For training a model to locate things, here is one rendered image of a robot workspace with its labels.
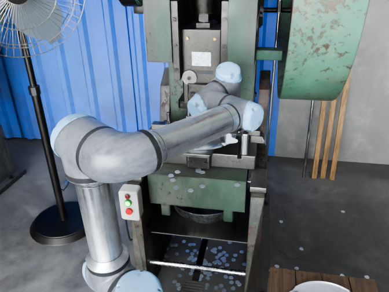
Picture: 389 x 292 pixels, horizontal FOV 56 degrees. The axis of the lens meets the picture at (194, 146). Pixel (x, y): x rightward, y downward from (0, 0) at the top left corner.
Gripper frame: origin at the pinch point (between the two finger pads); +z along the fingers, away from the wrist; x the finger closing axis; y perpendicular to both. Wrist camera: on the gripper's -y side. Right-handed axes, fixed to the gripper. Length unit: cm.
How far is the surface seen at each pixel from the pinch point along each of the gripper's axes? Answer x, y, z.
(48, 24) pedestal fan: 46, -78, -18
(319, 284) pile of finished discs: -39, 37, 30
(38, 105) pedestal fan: 32, -94, 19
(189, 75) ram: 20.5, -14.2, -13.5
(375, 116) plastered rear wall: 103, 98, 95
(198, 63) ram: 23.3, -10.6, -17.1
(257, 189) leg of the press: -11.9, 13.4, 12.3
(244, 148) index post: 4.4, 7.9, 8.6
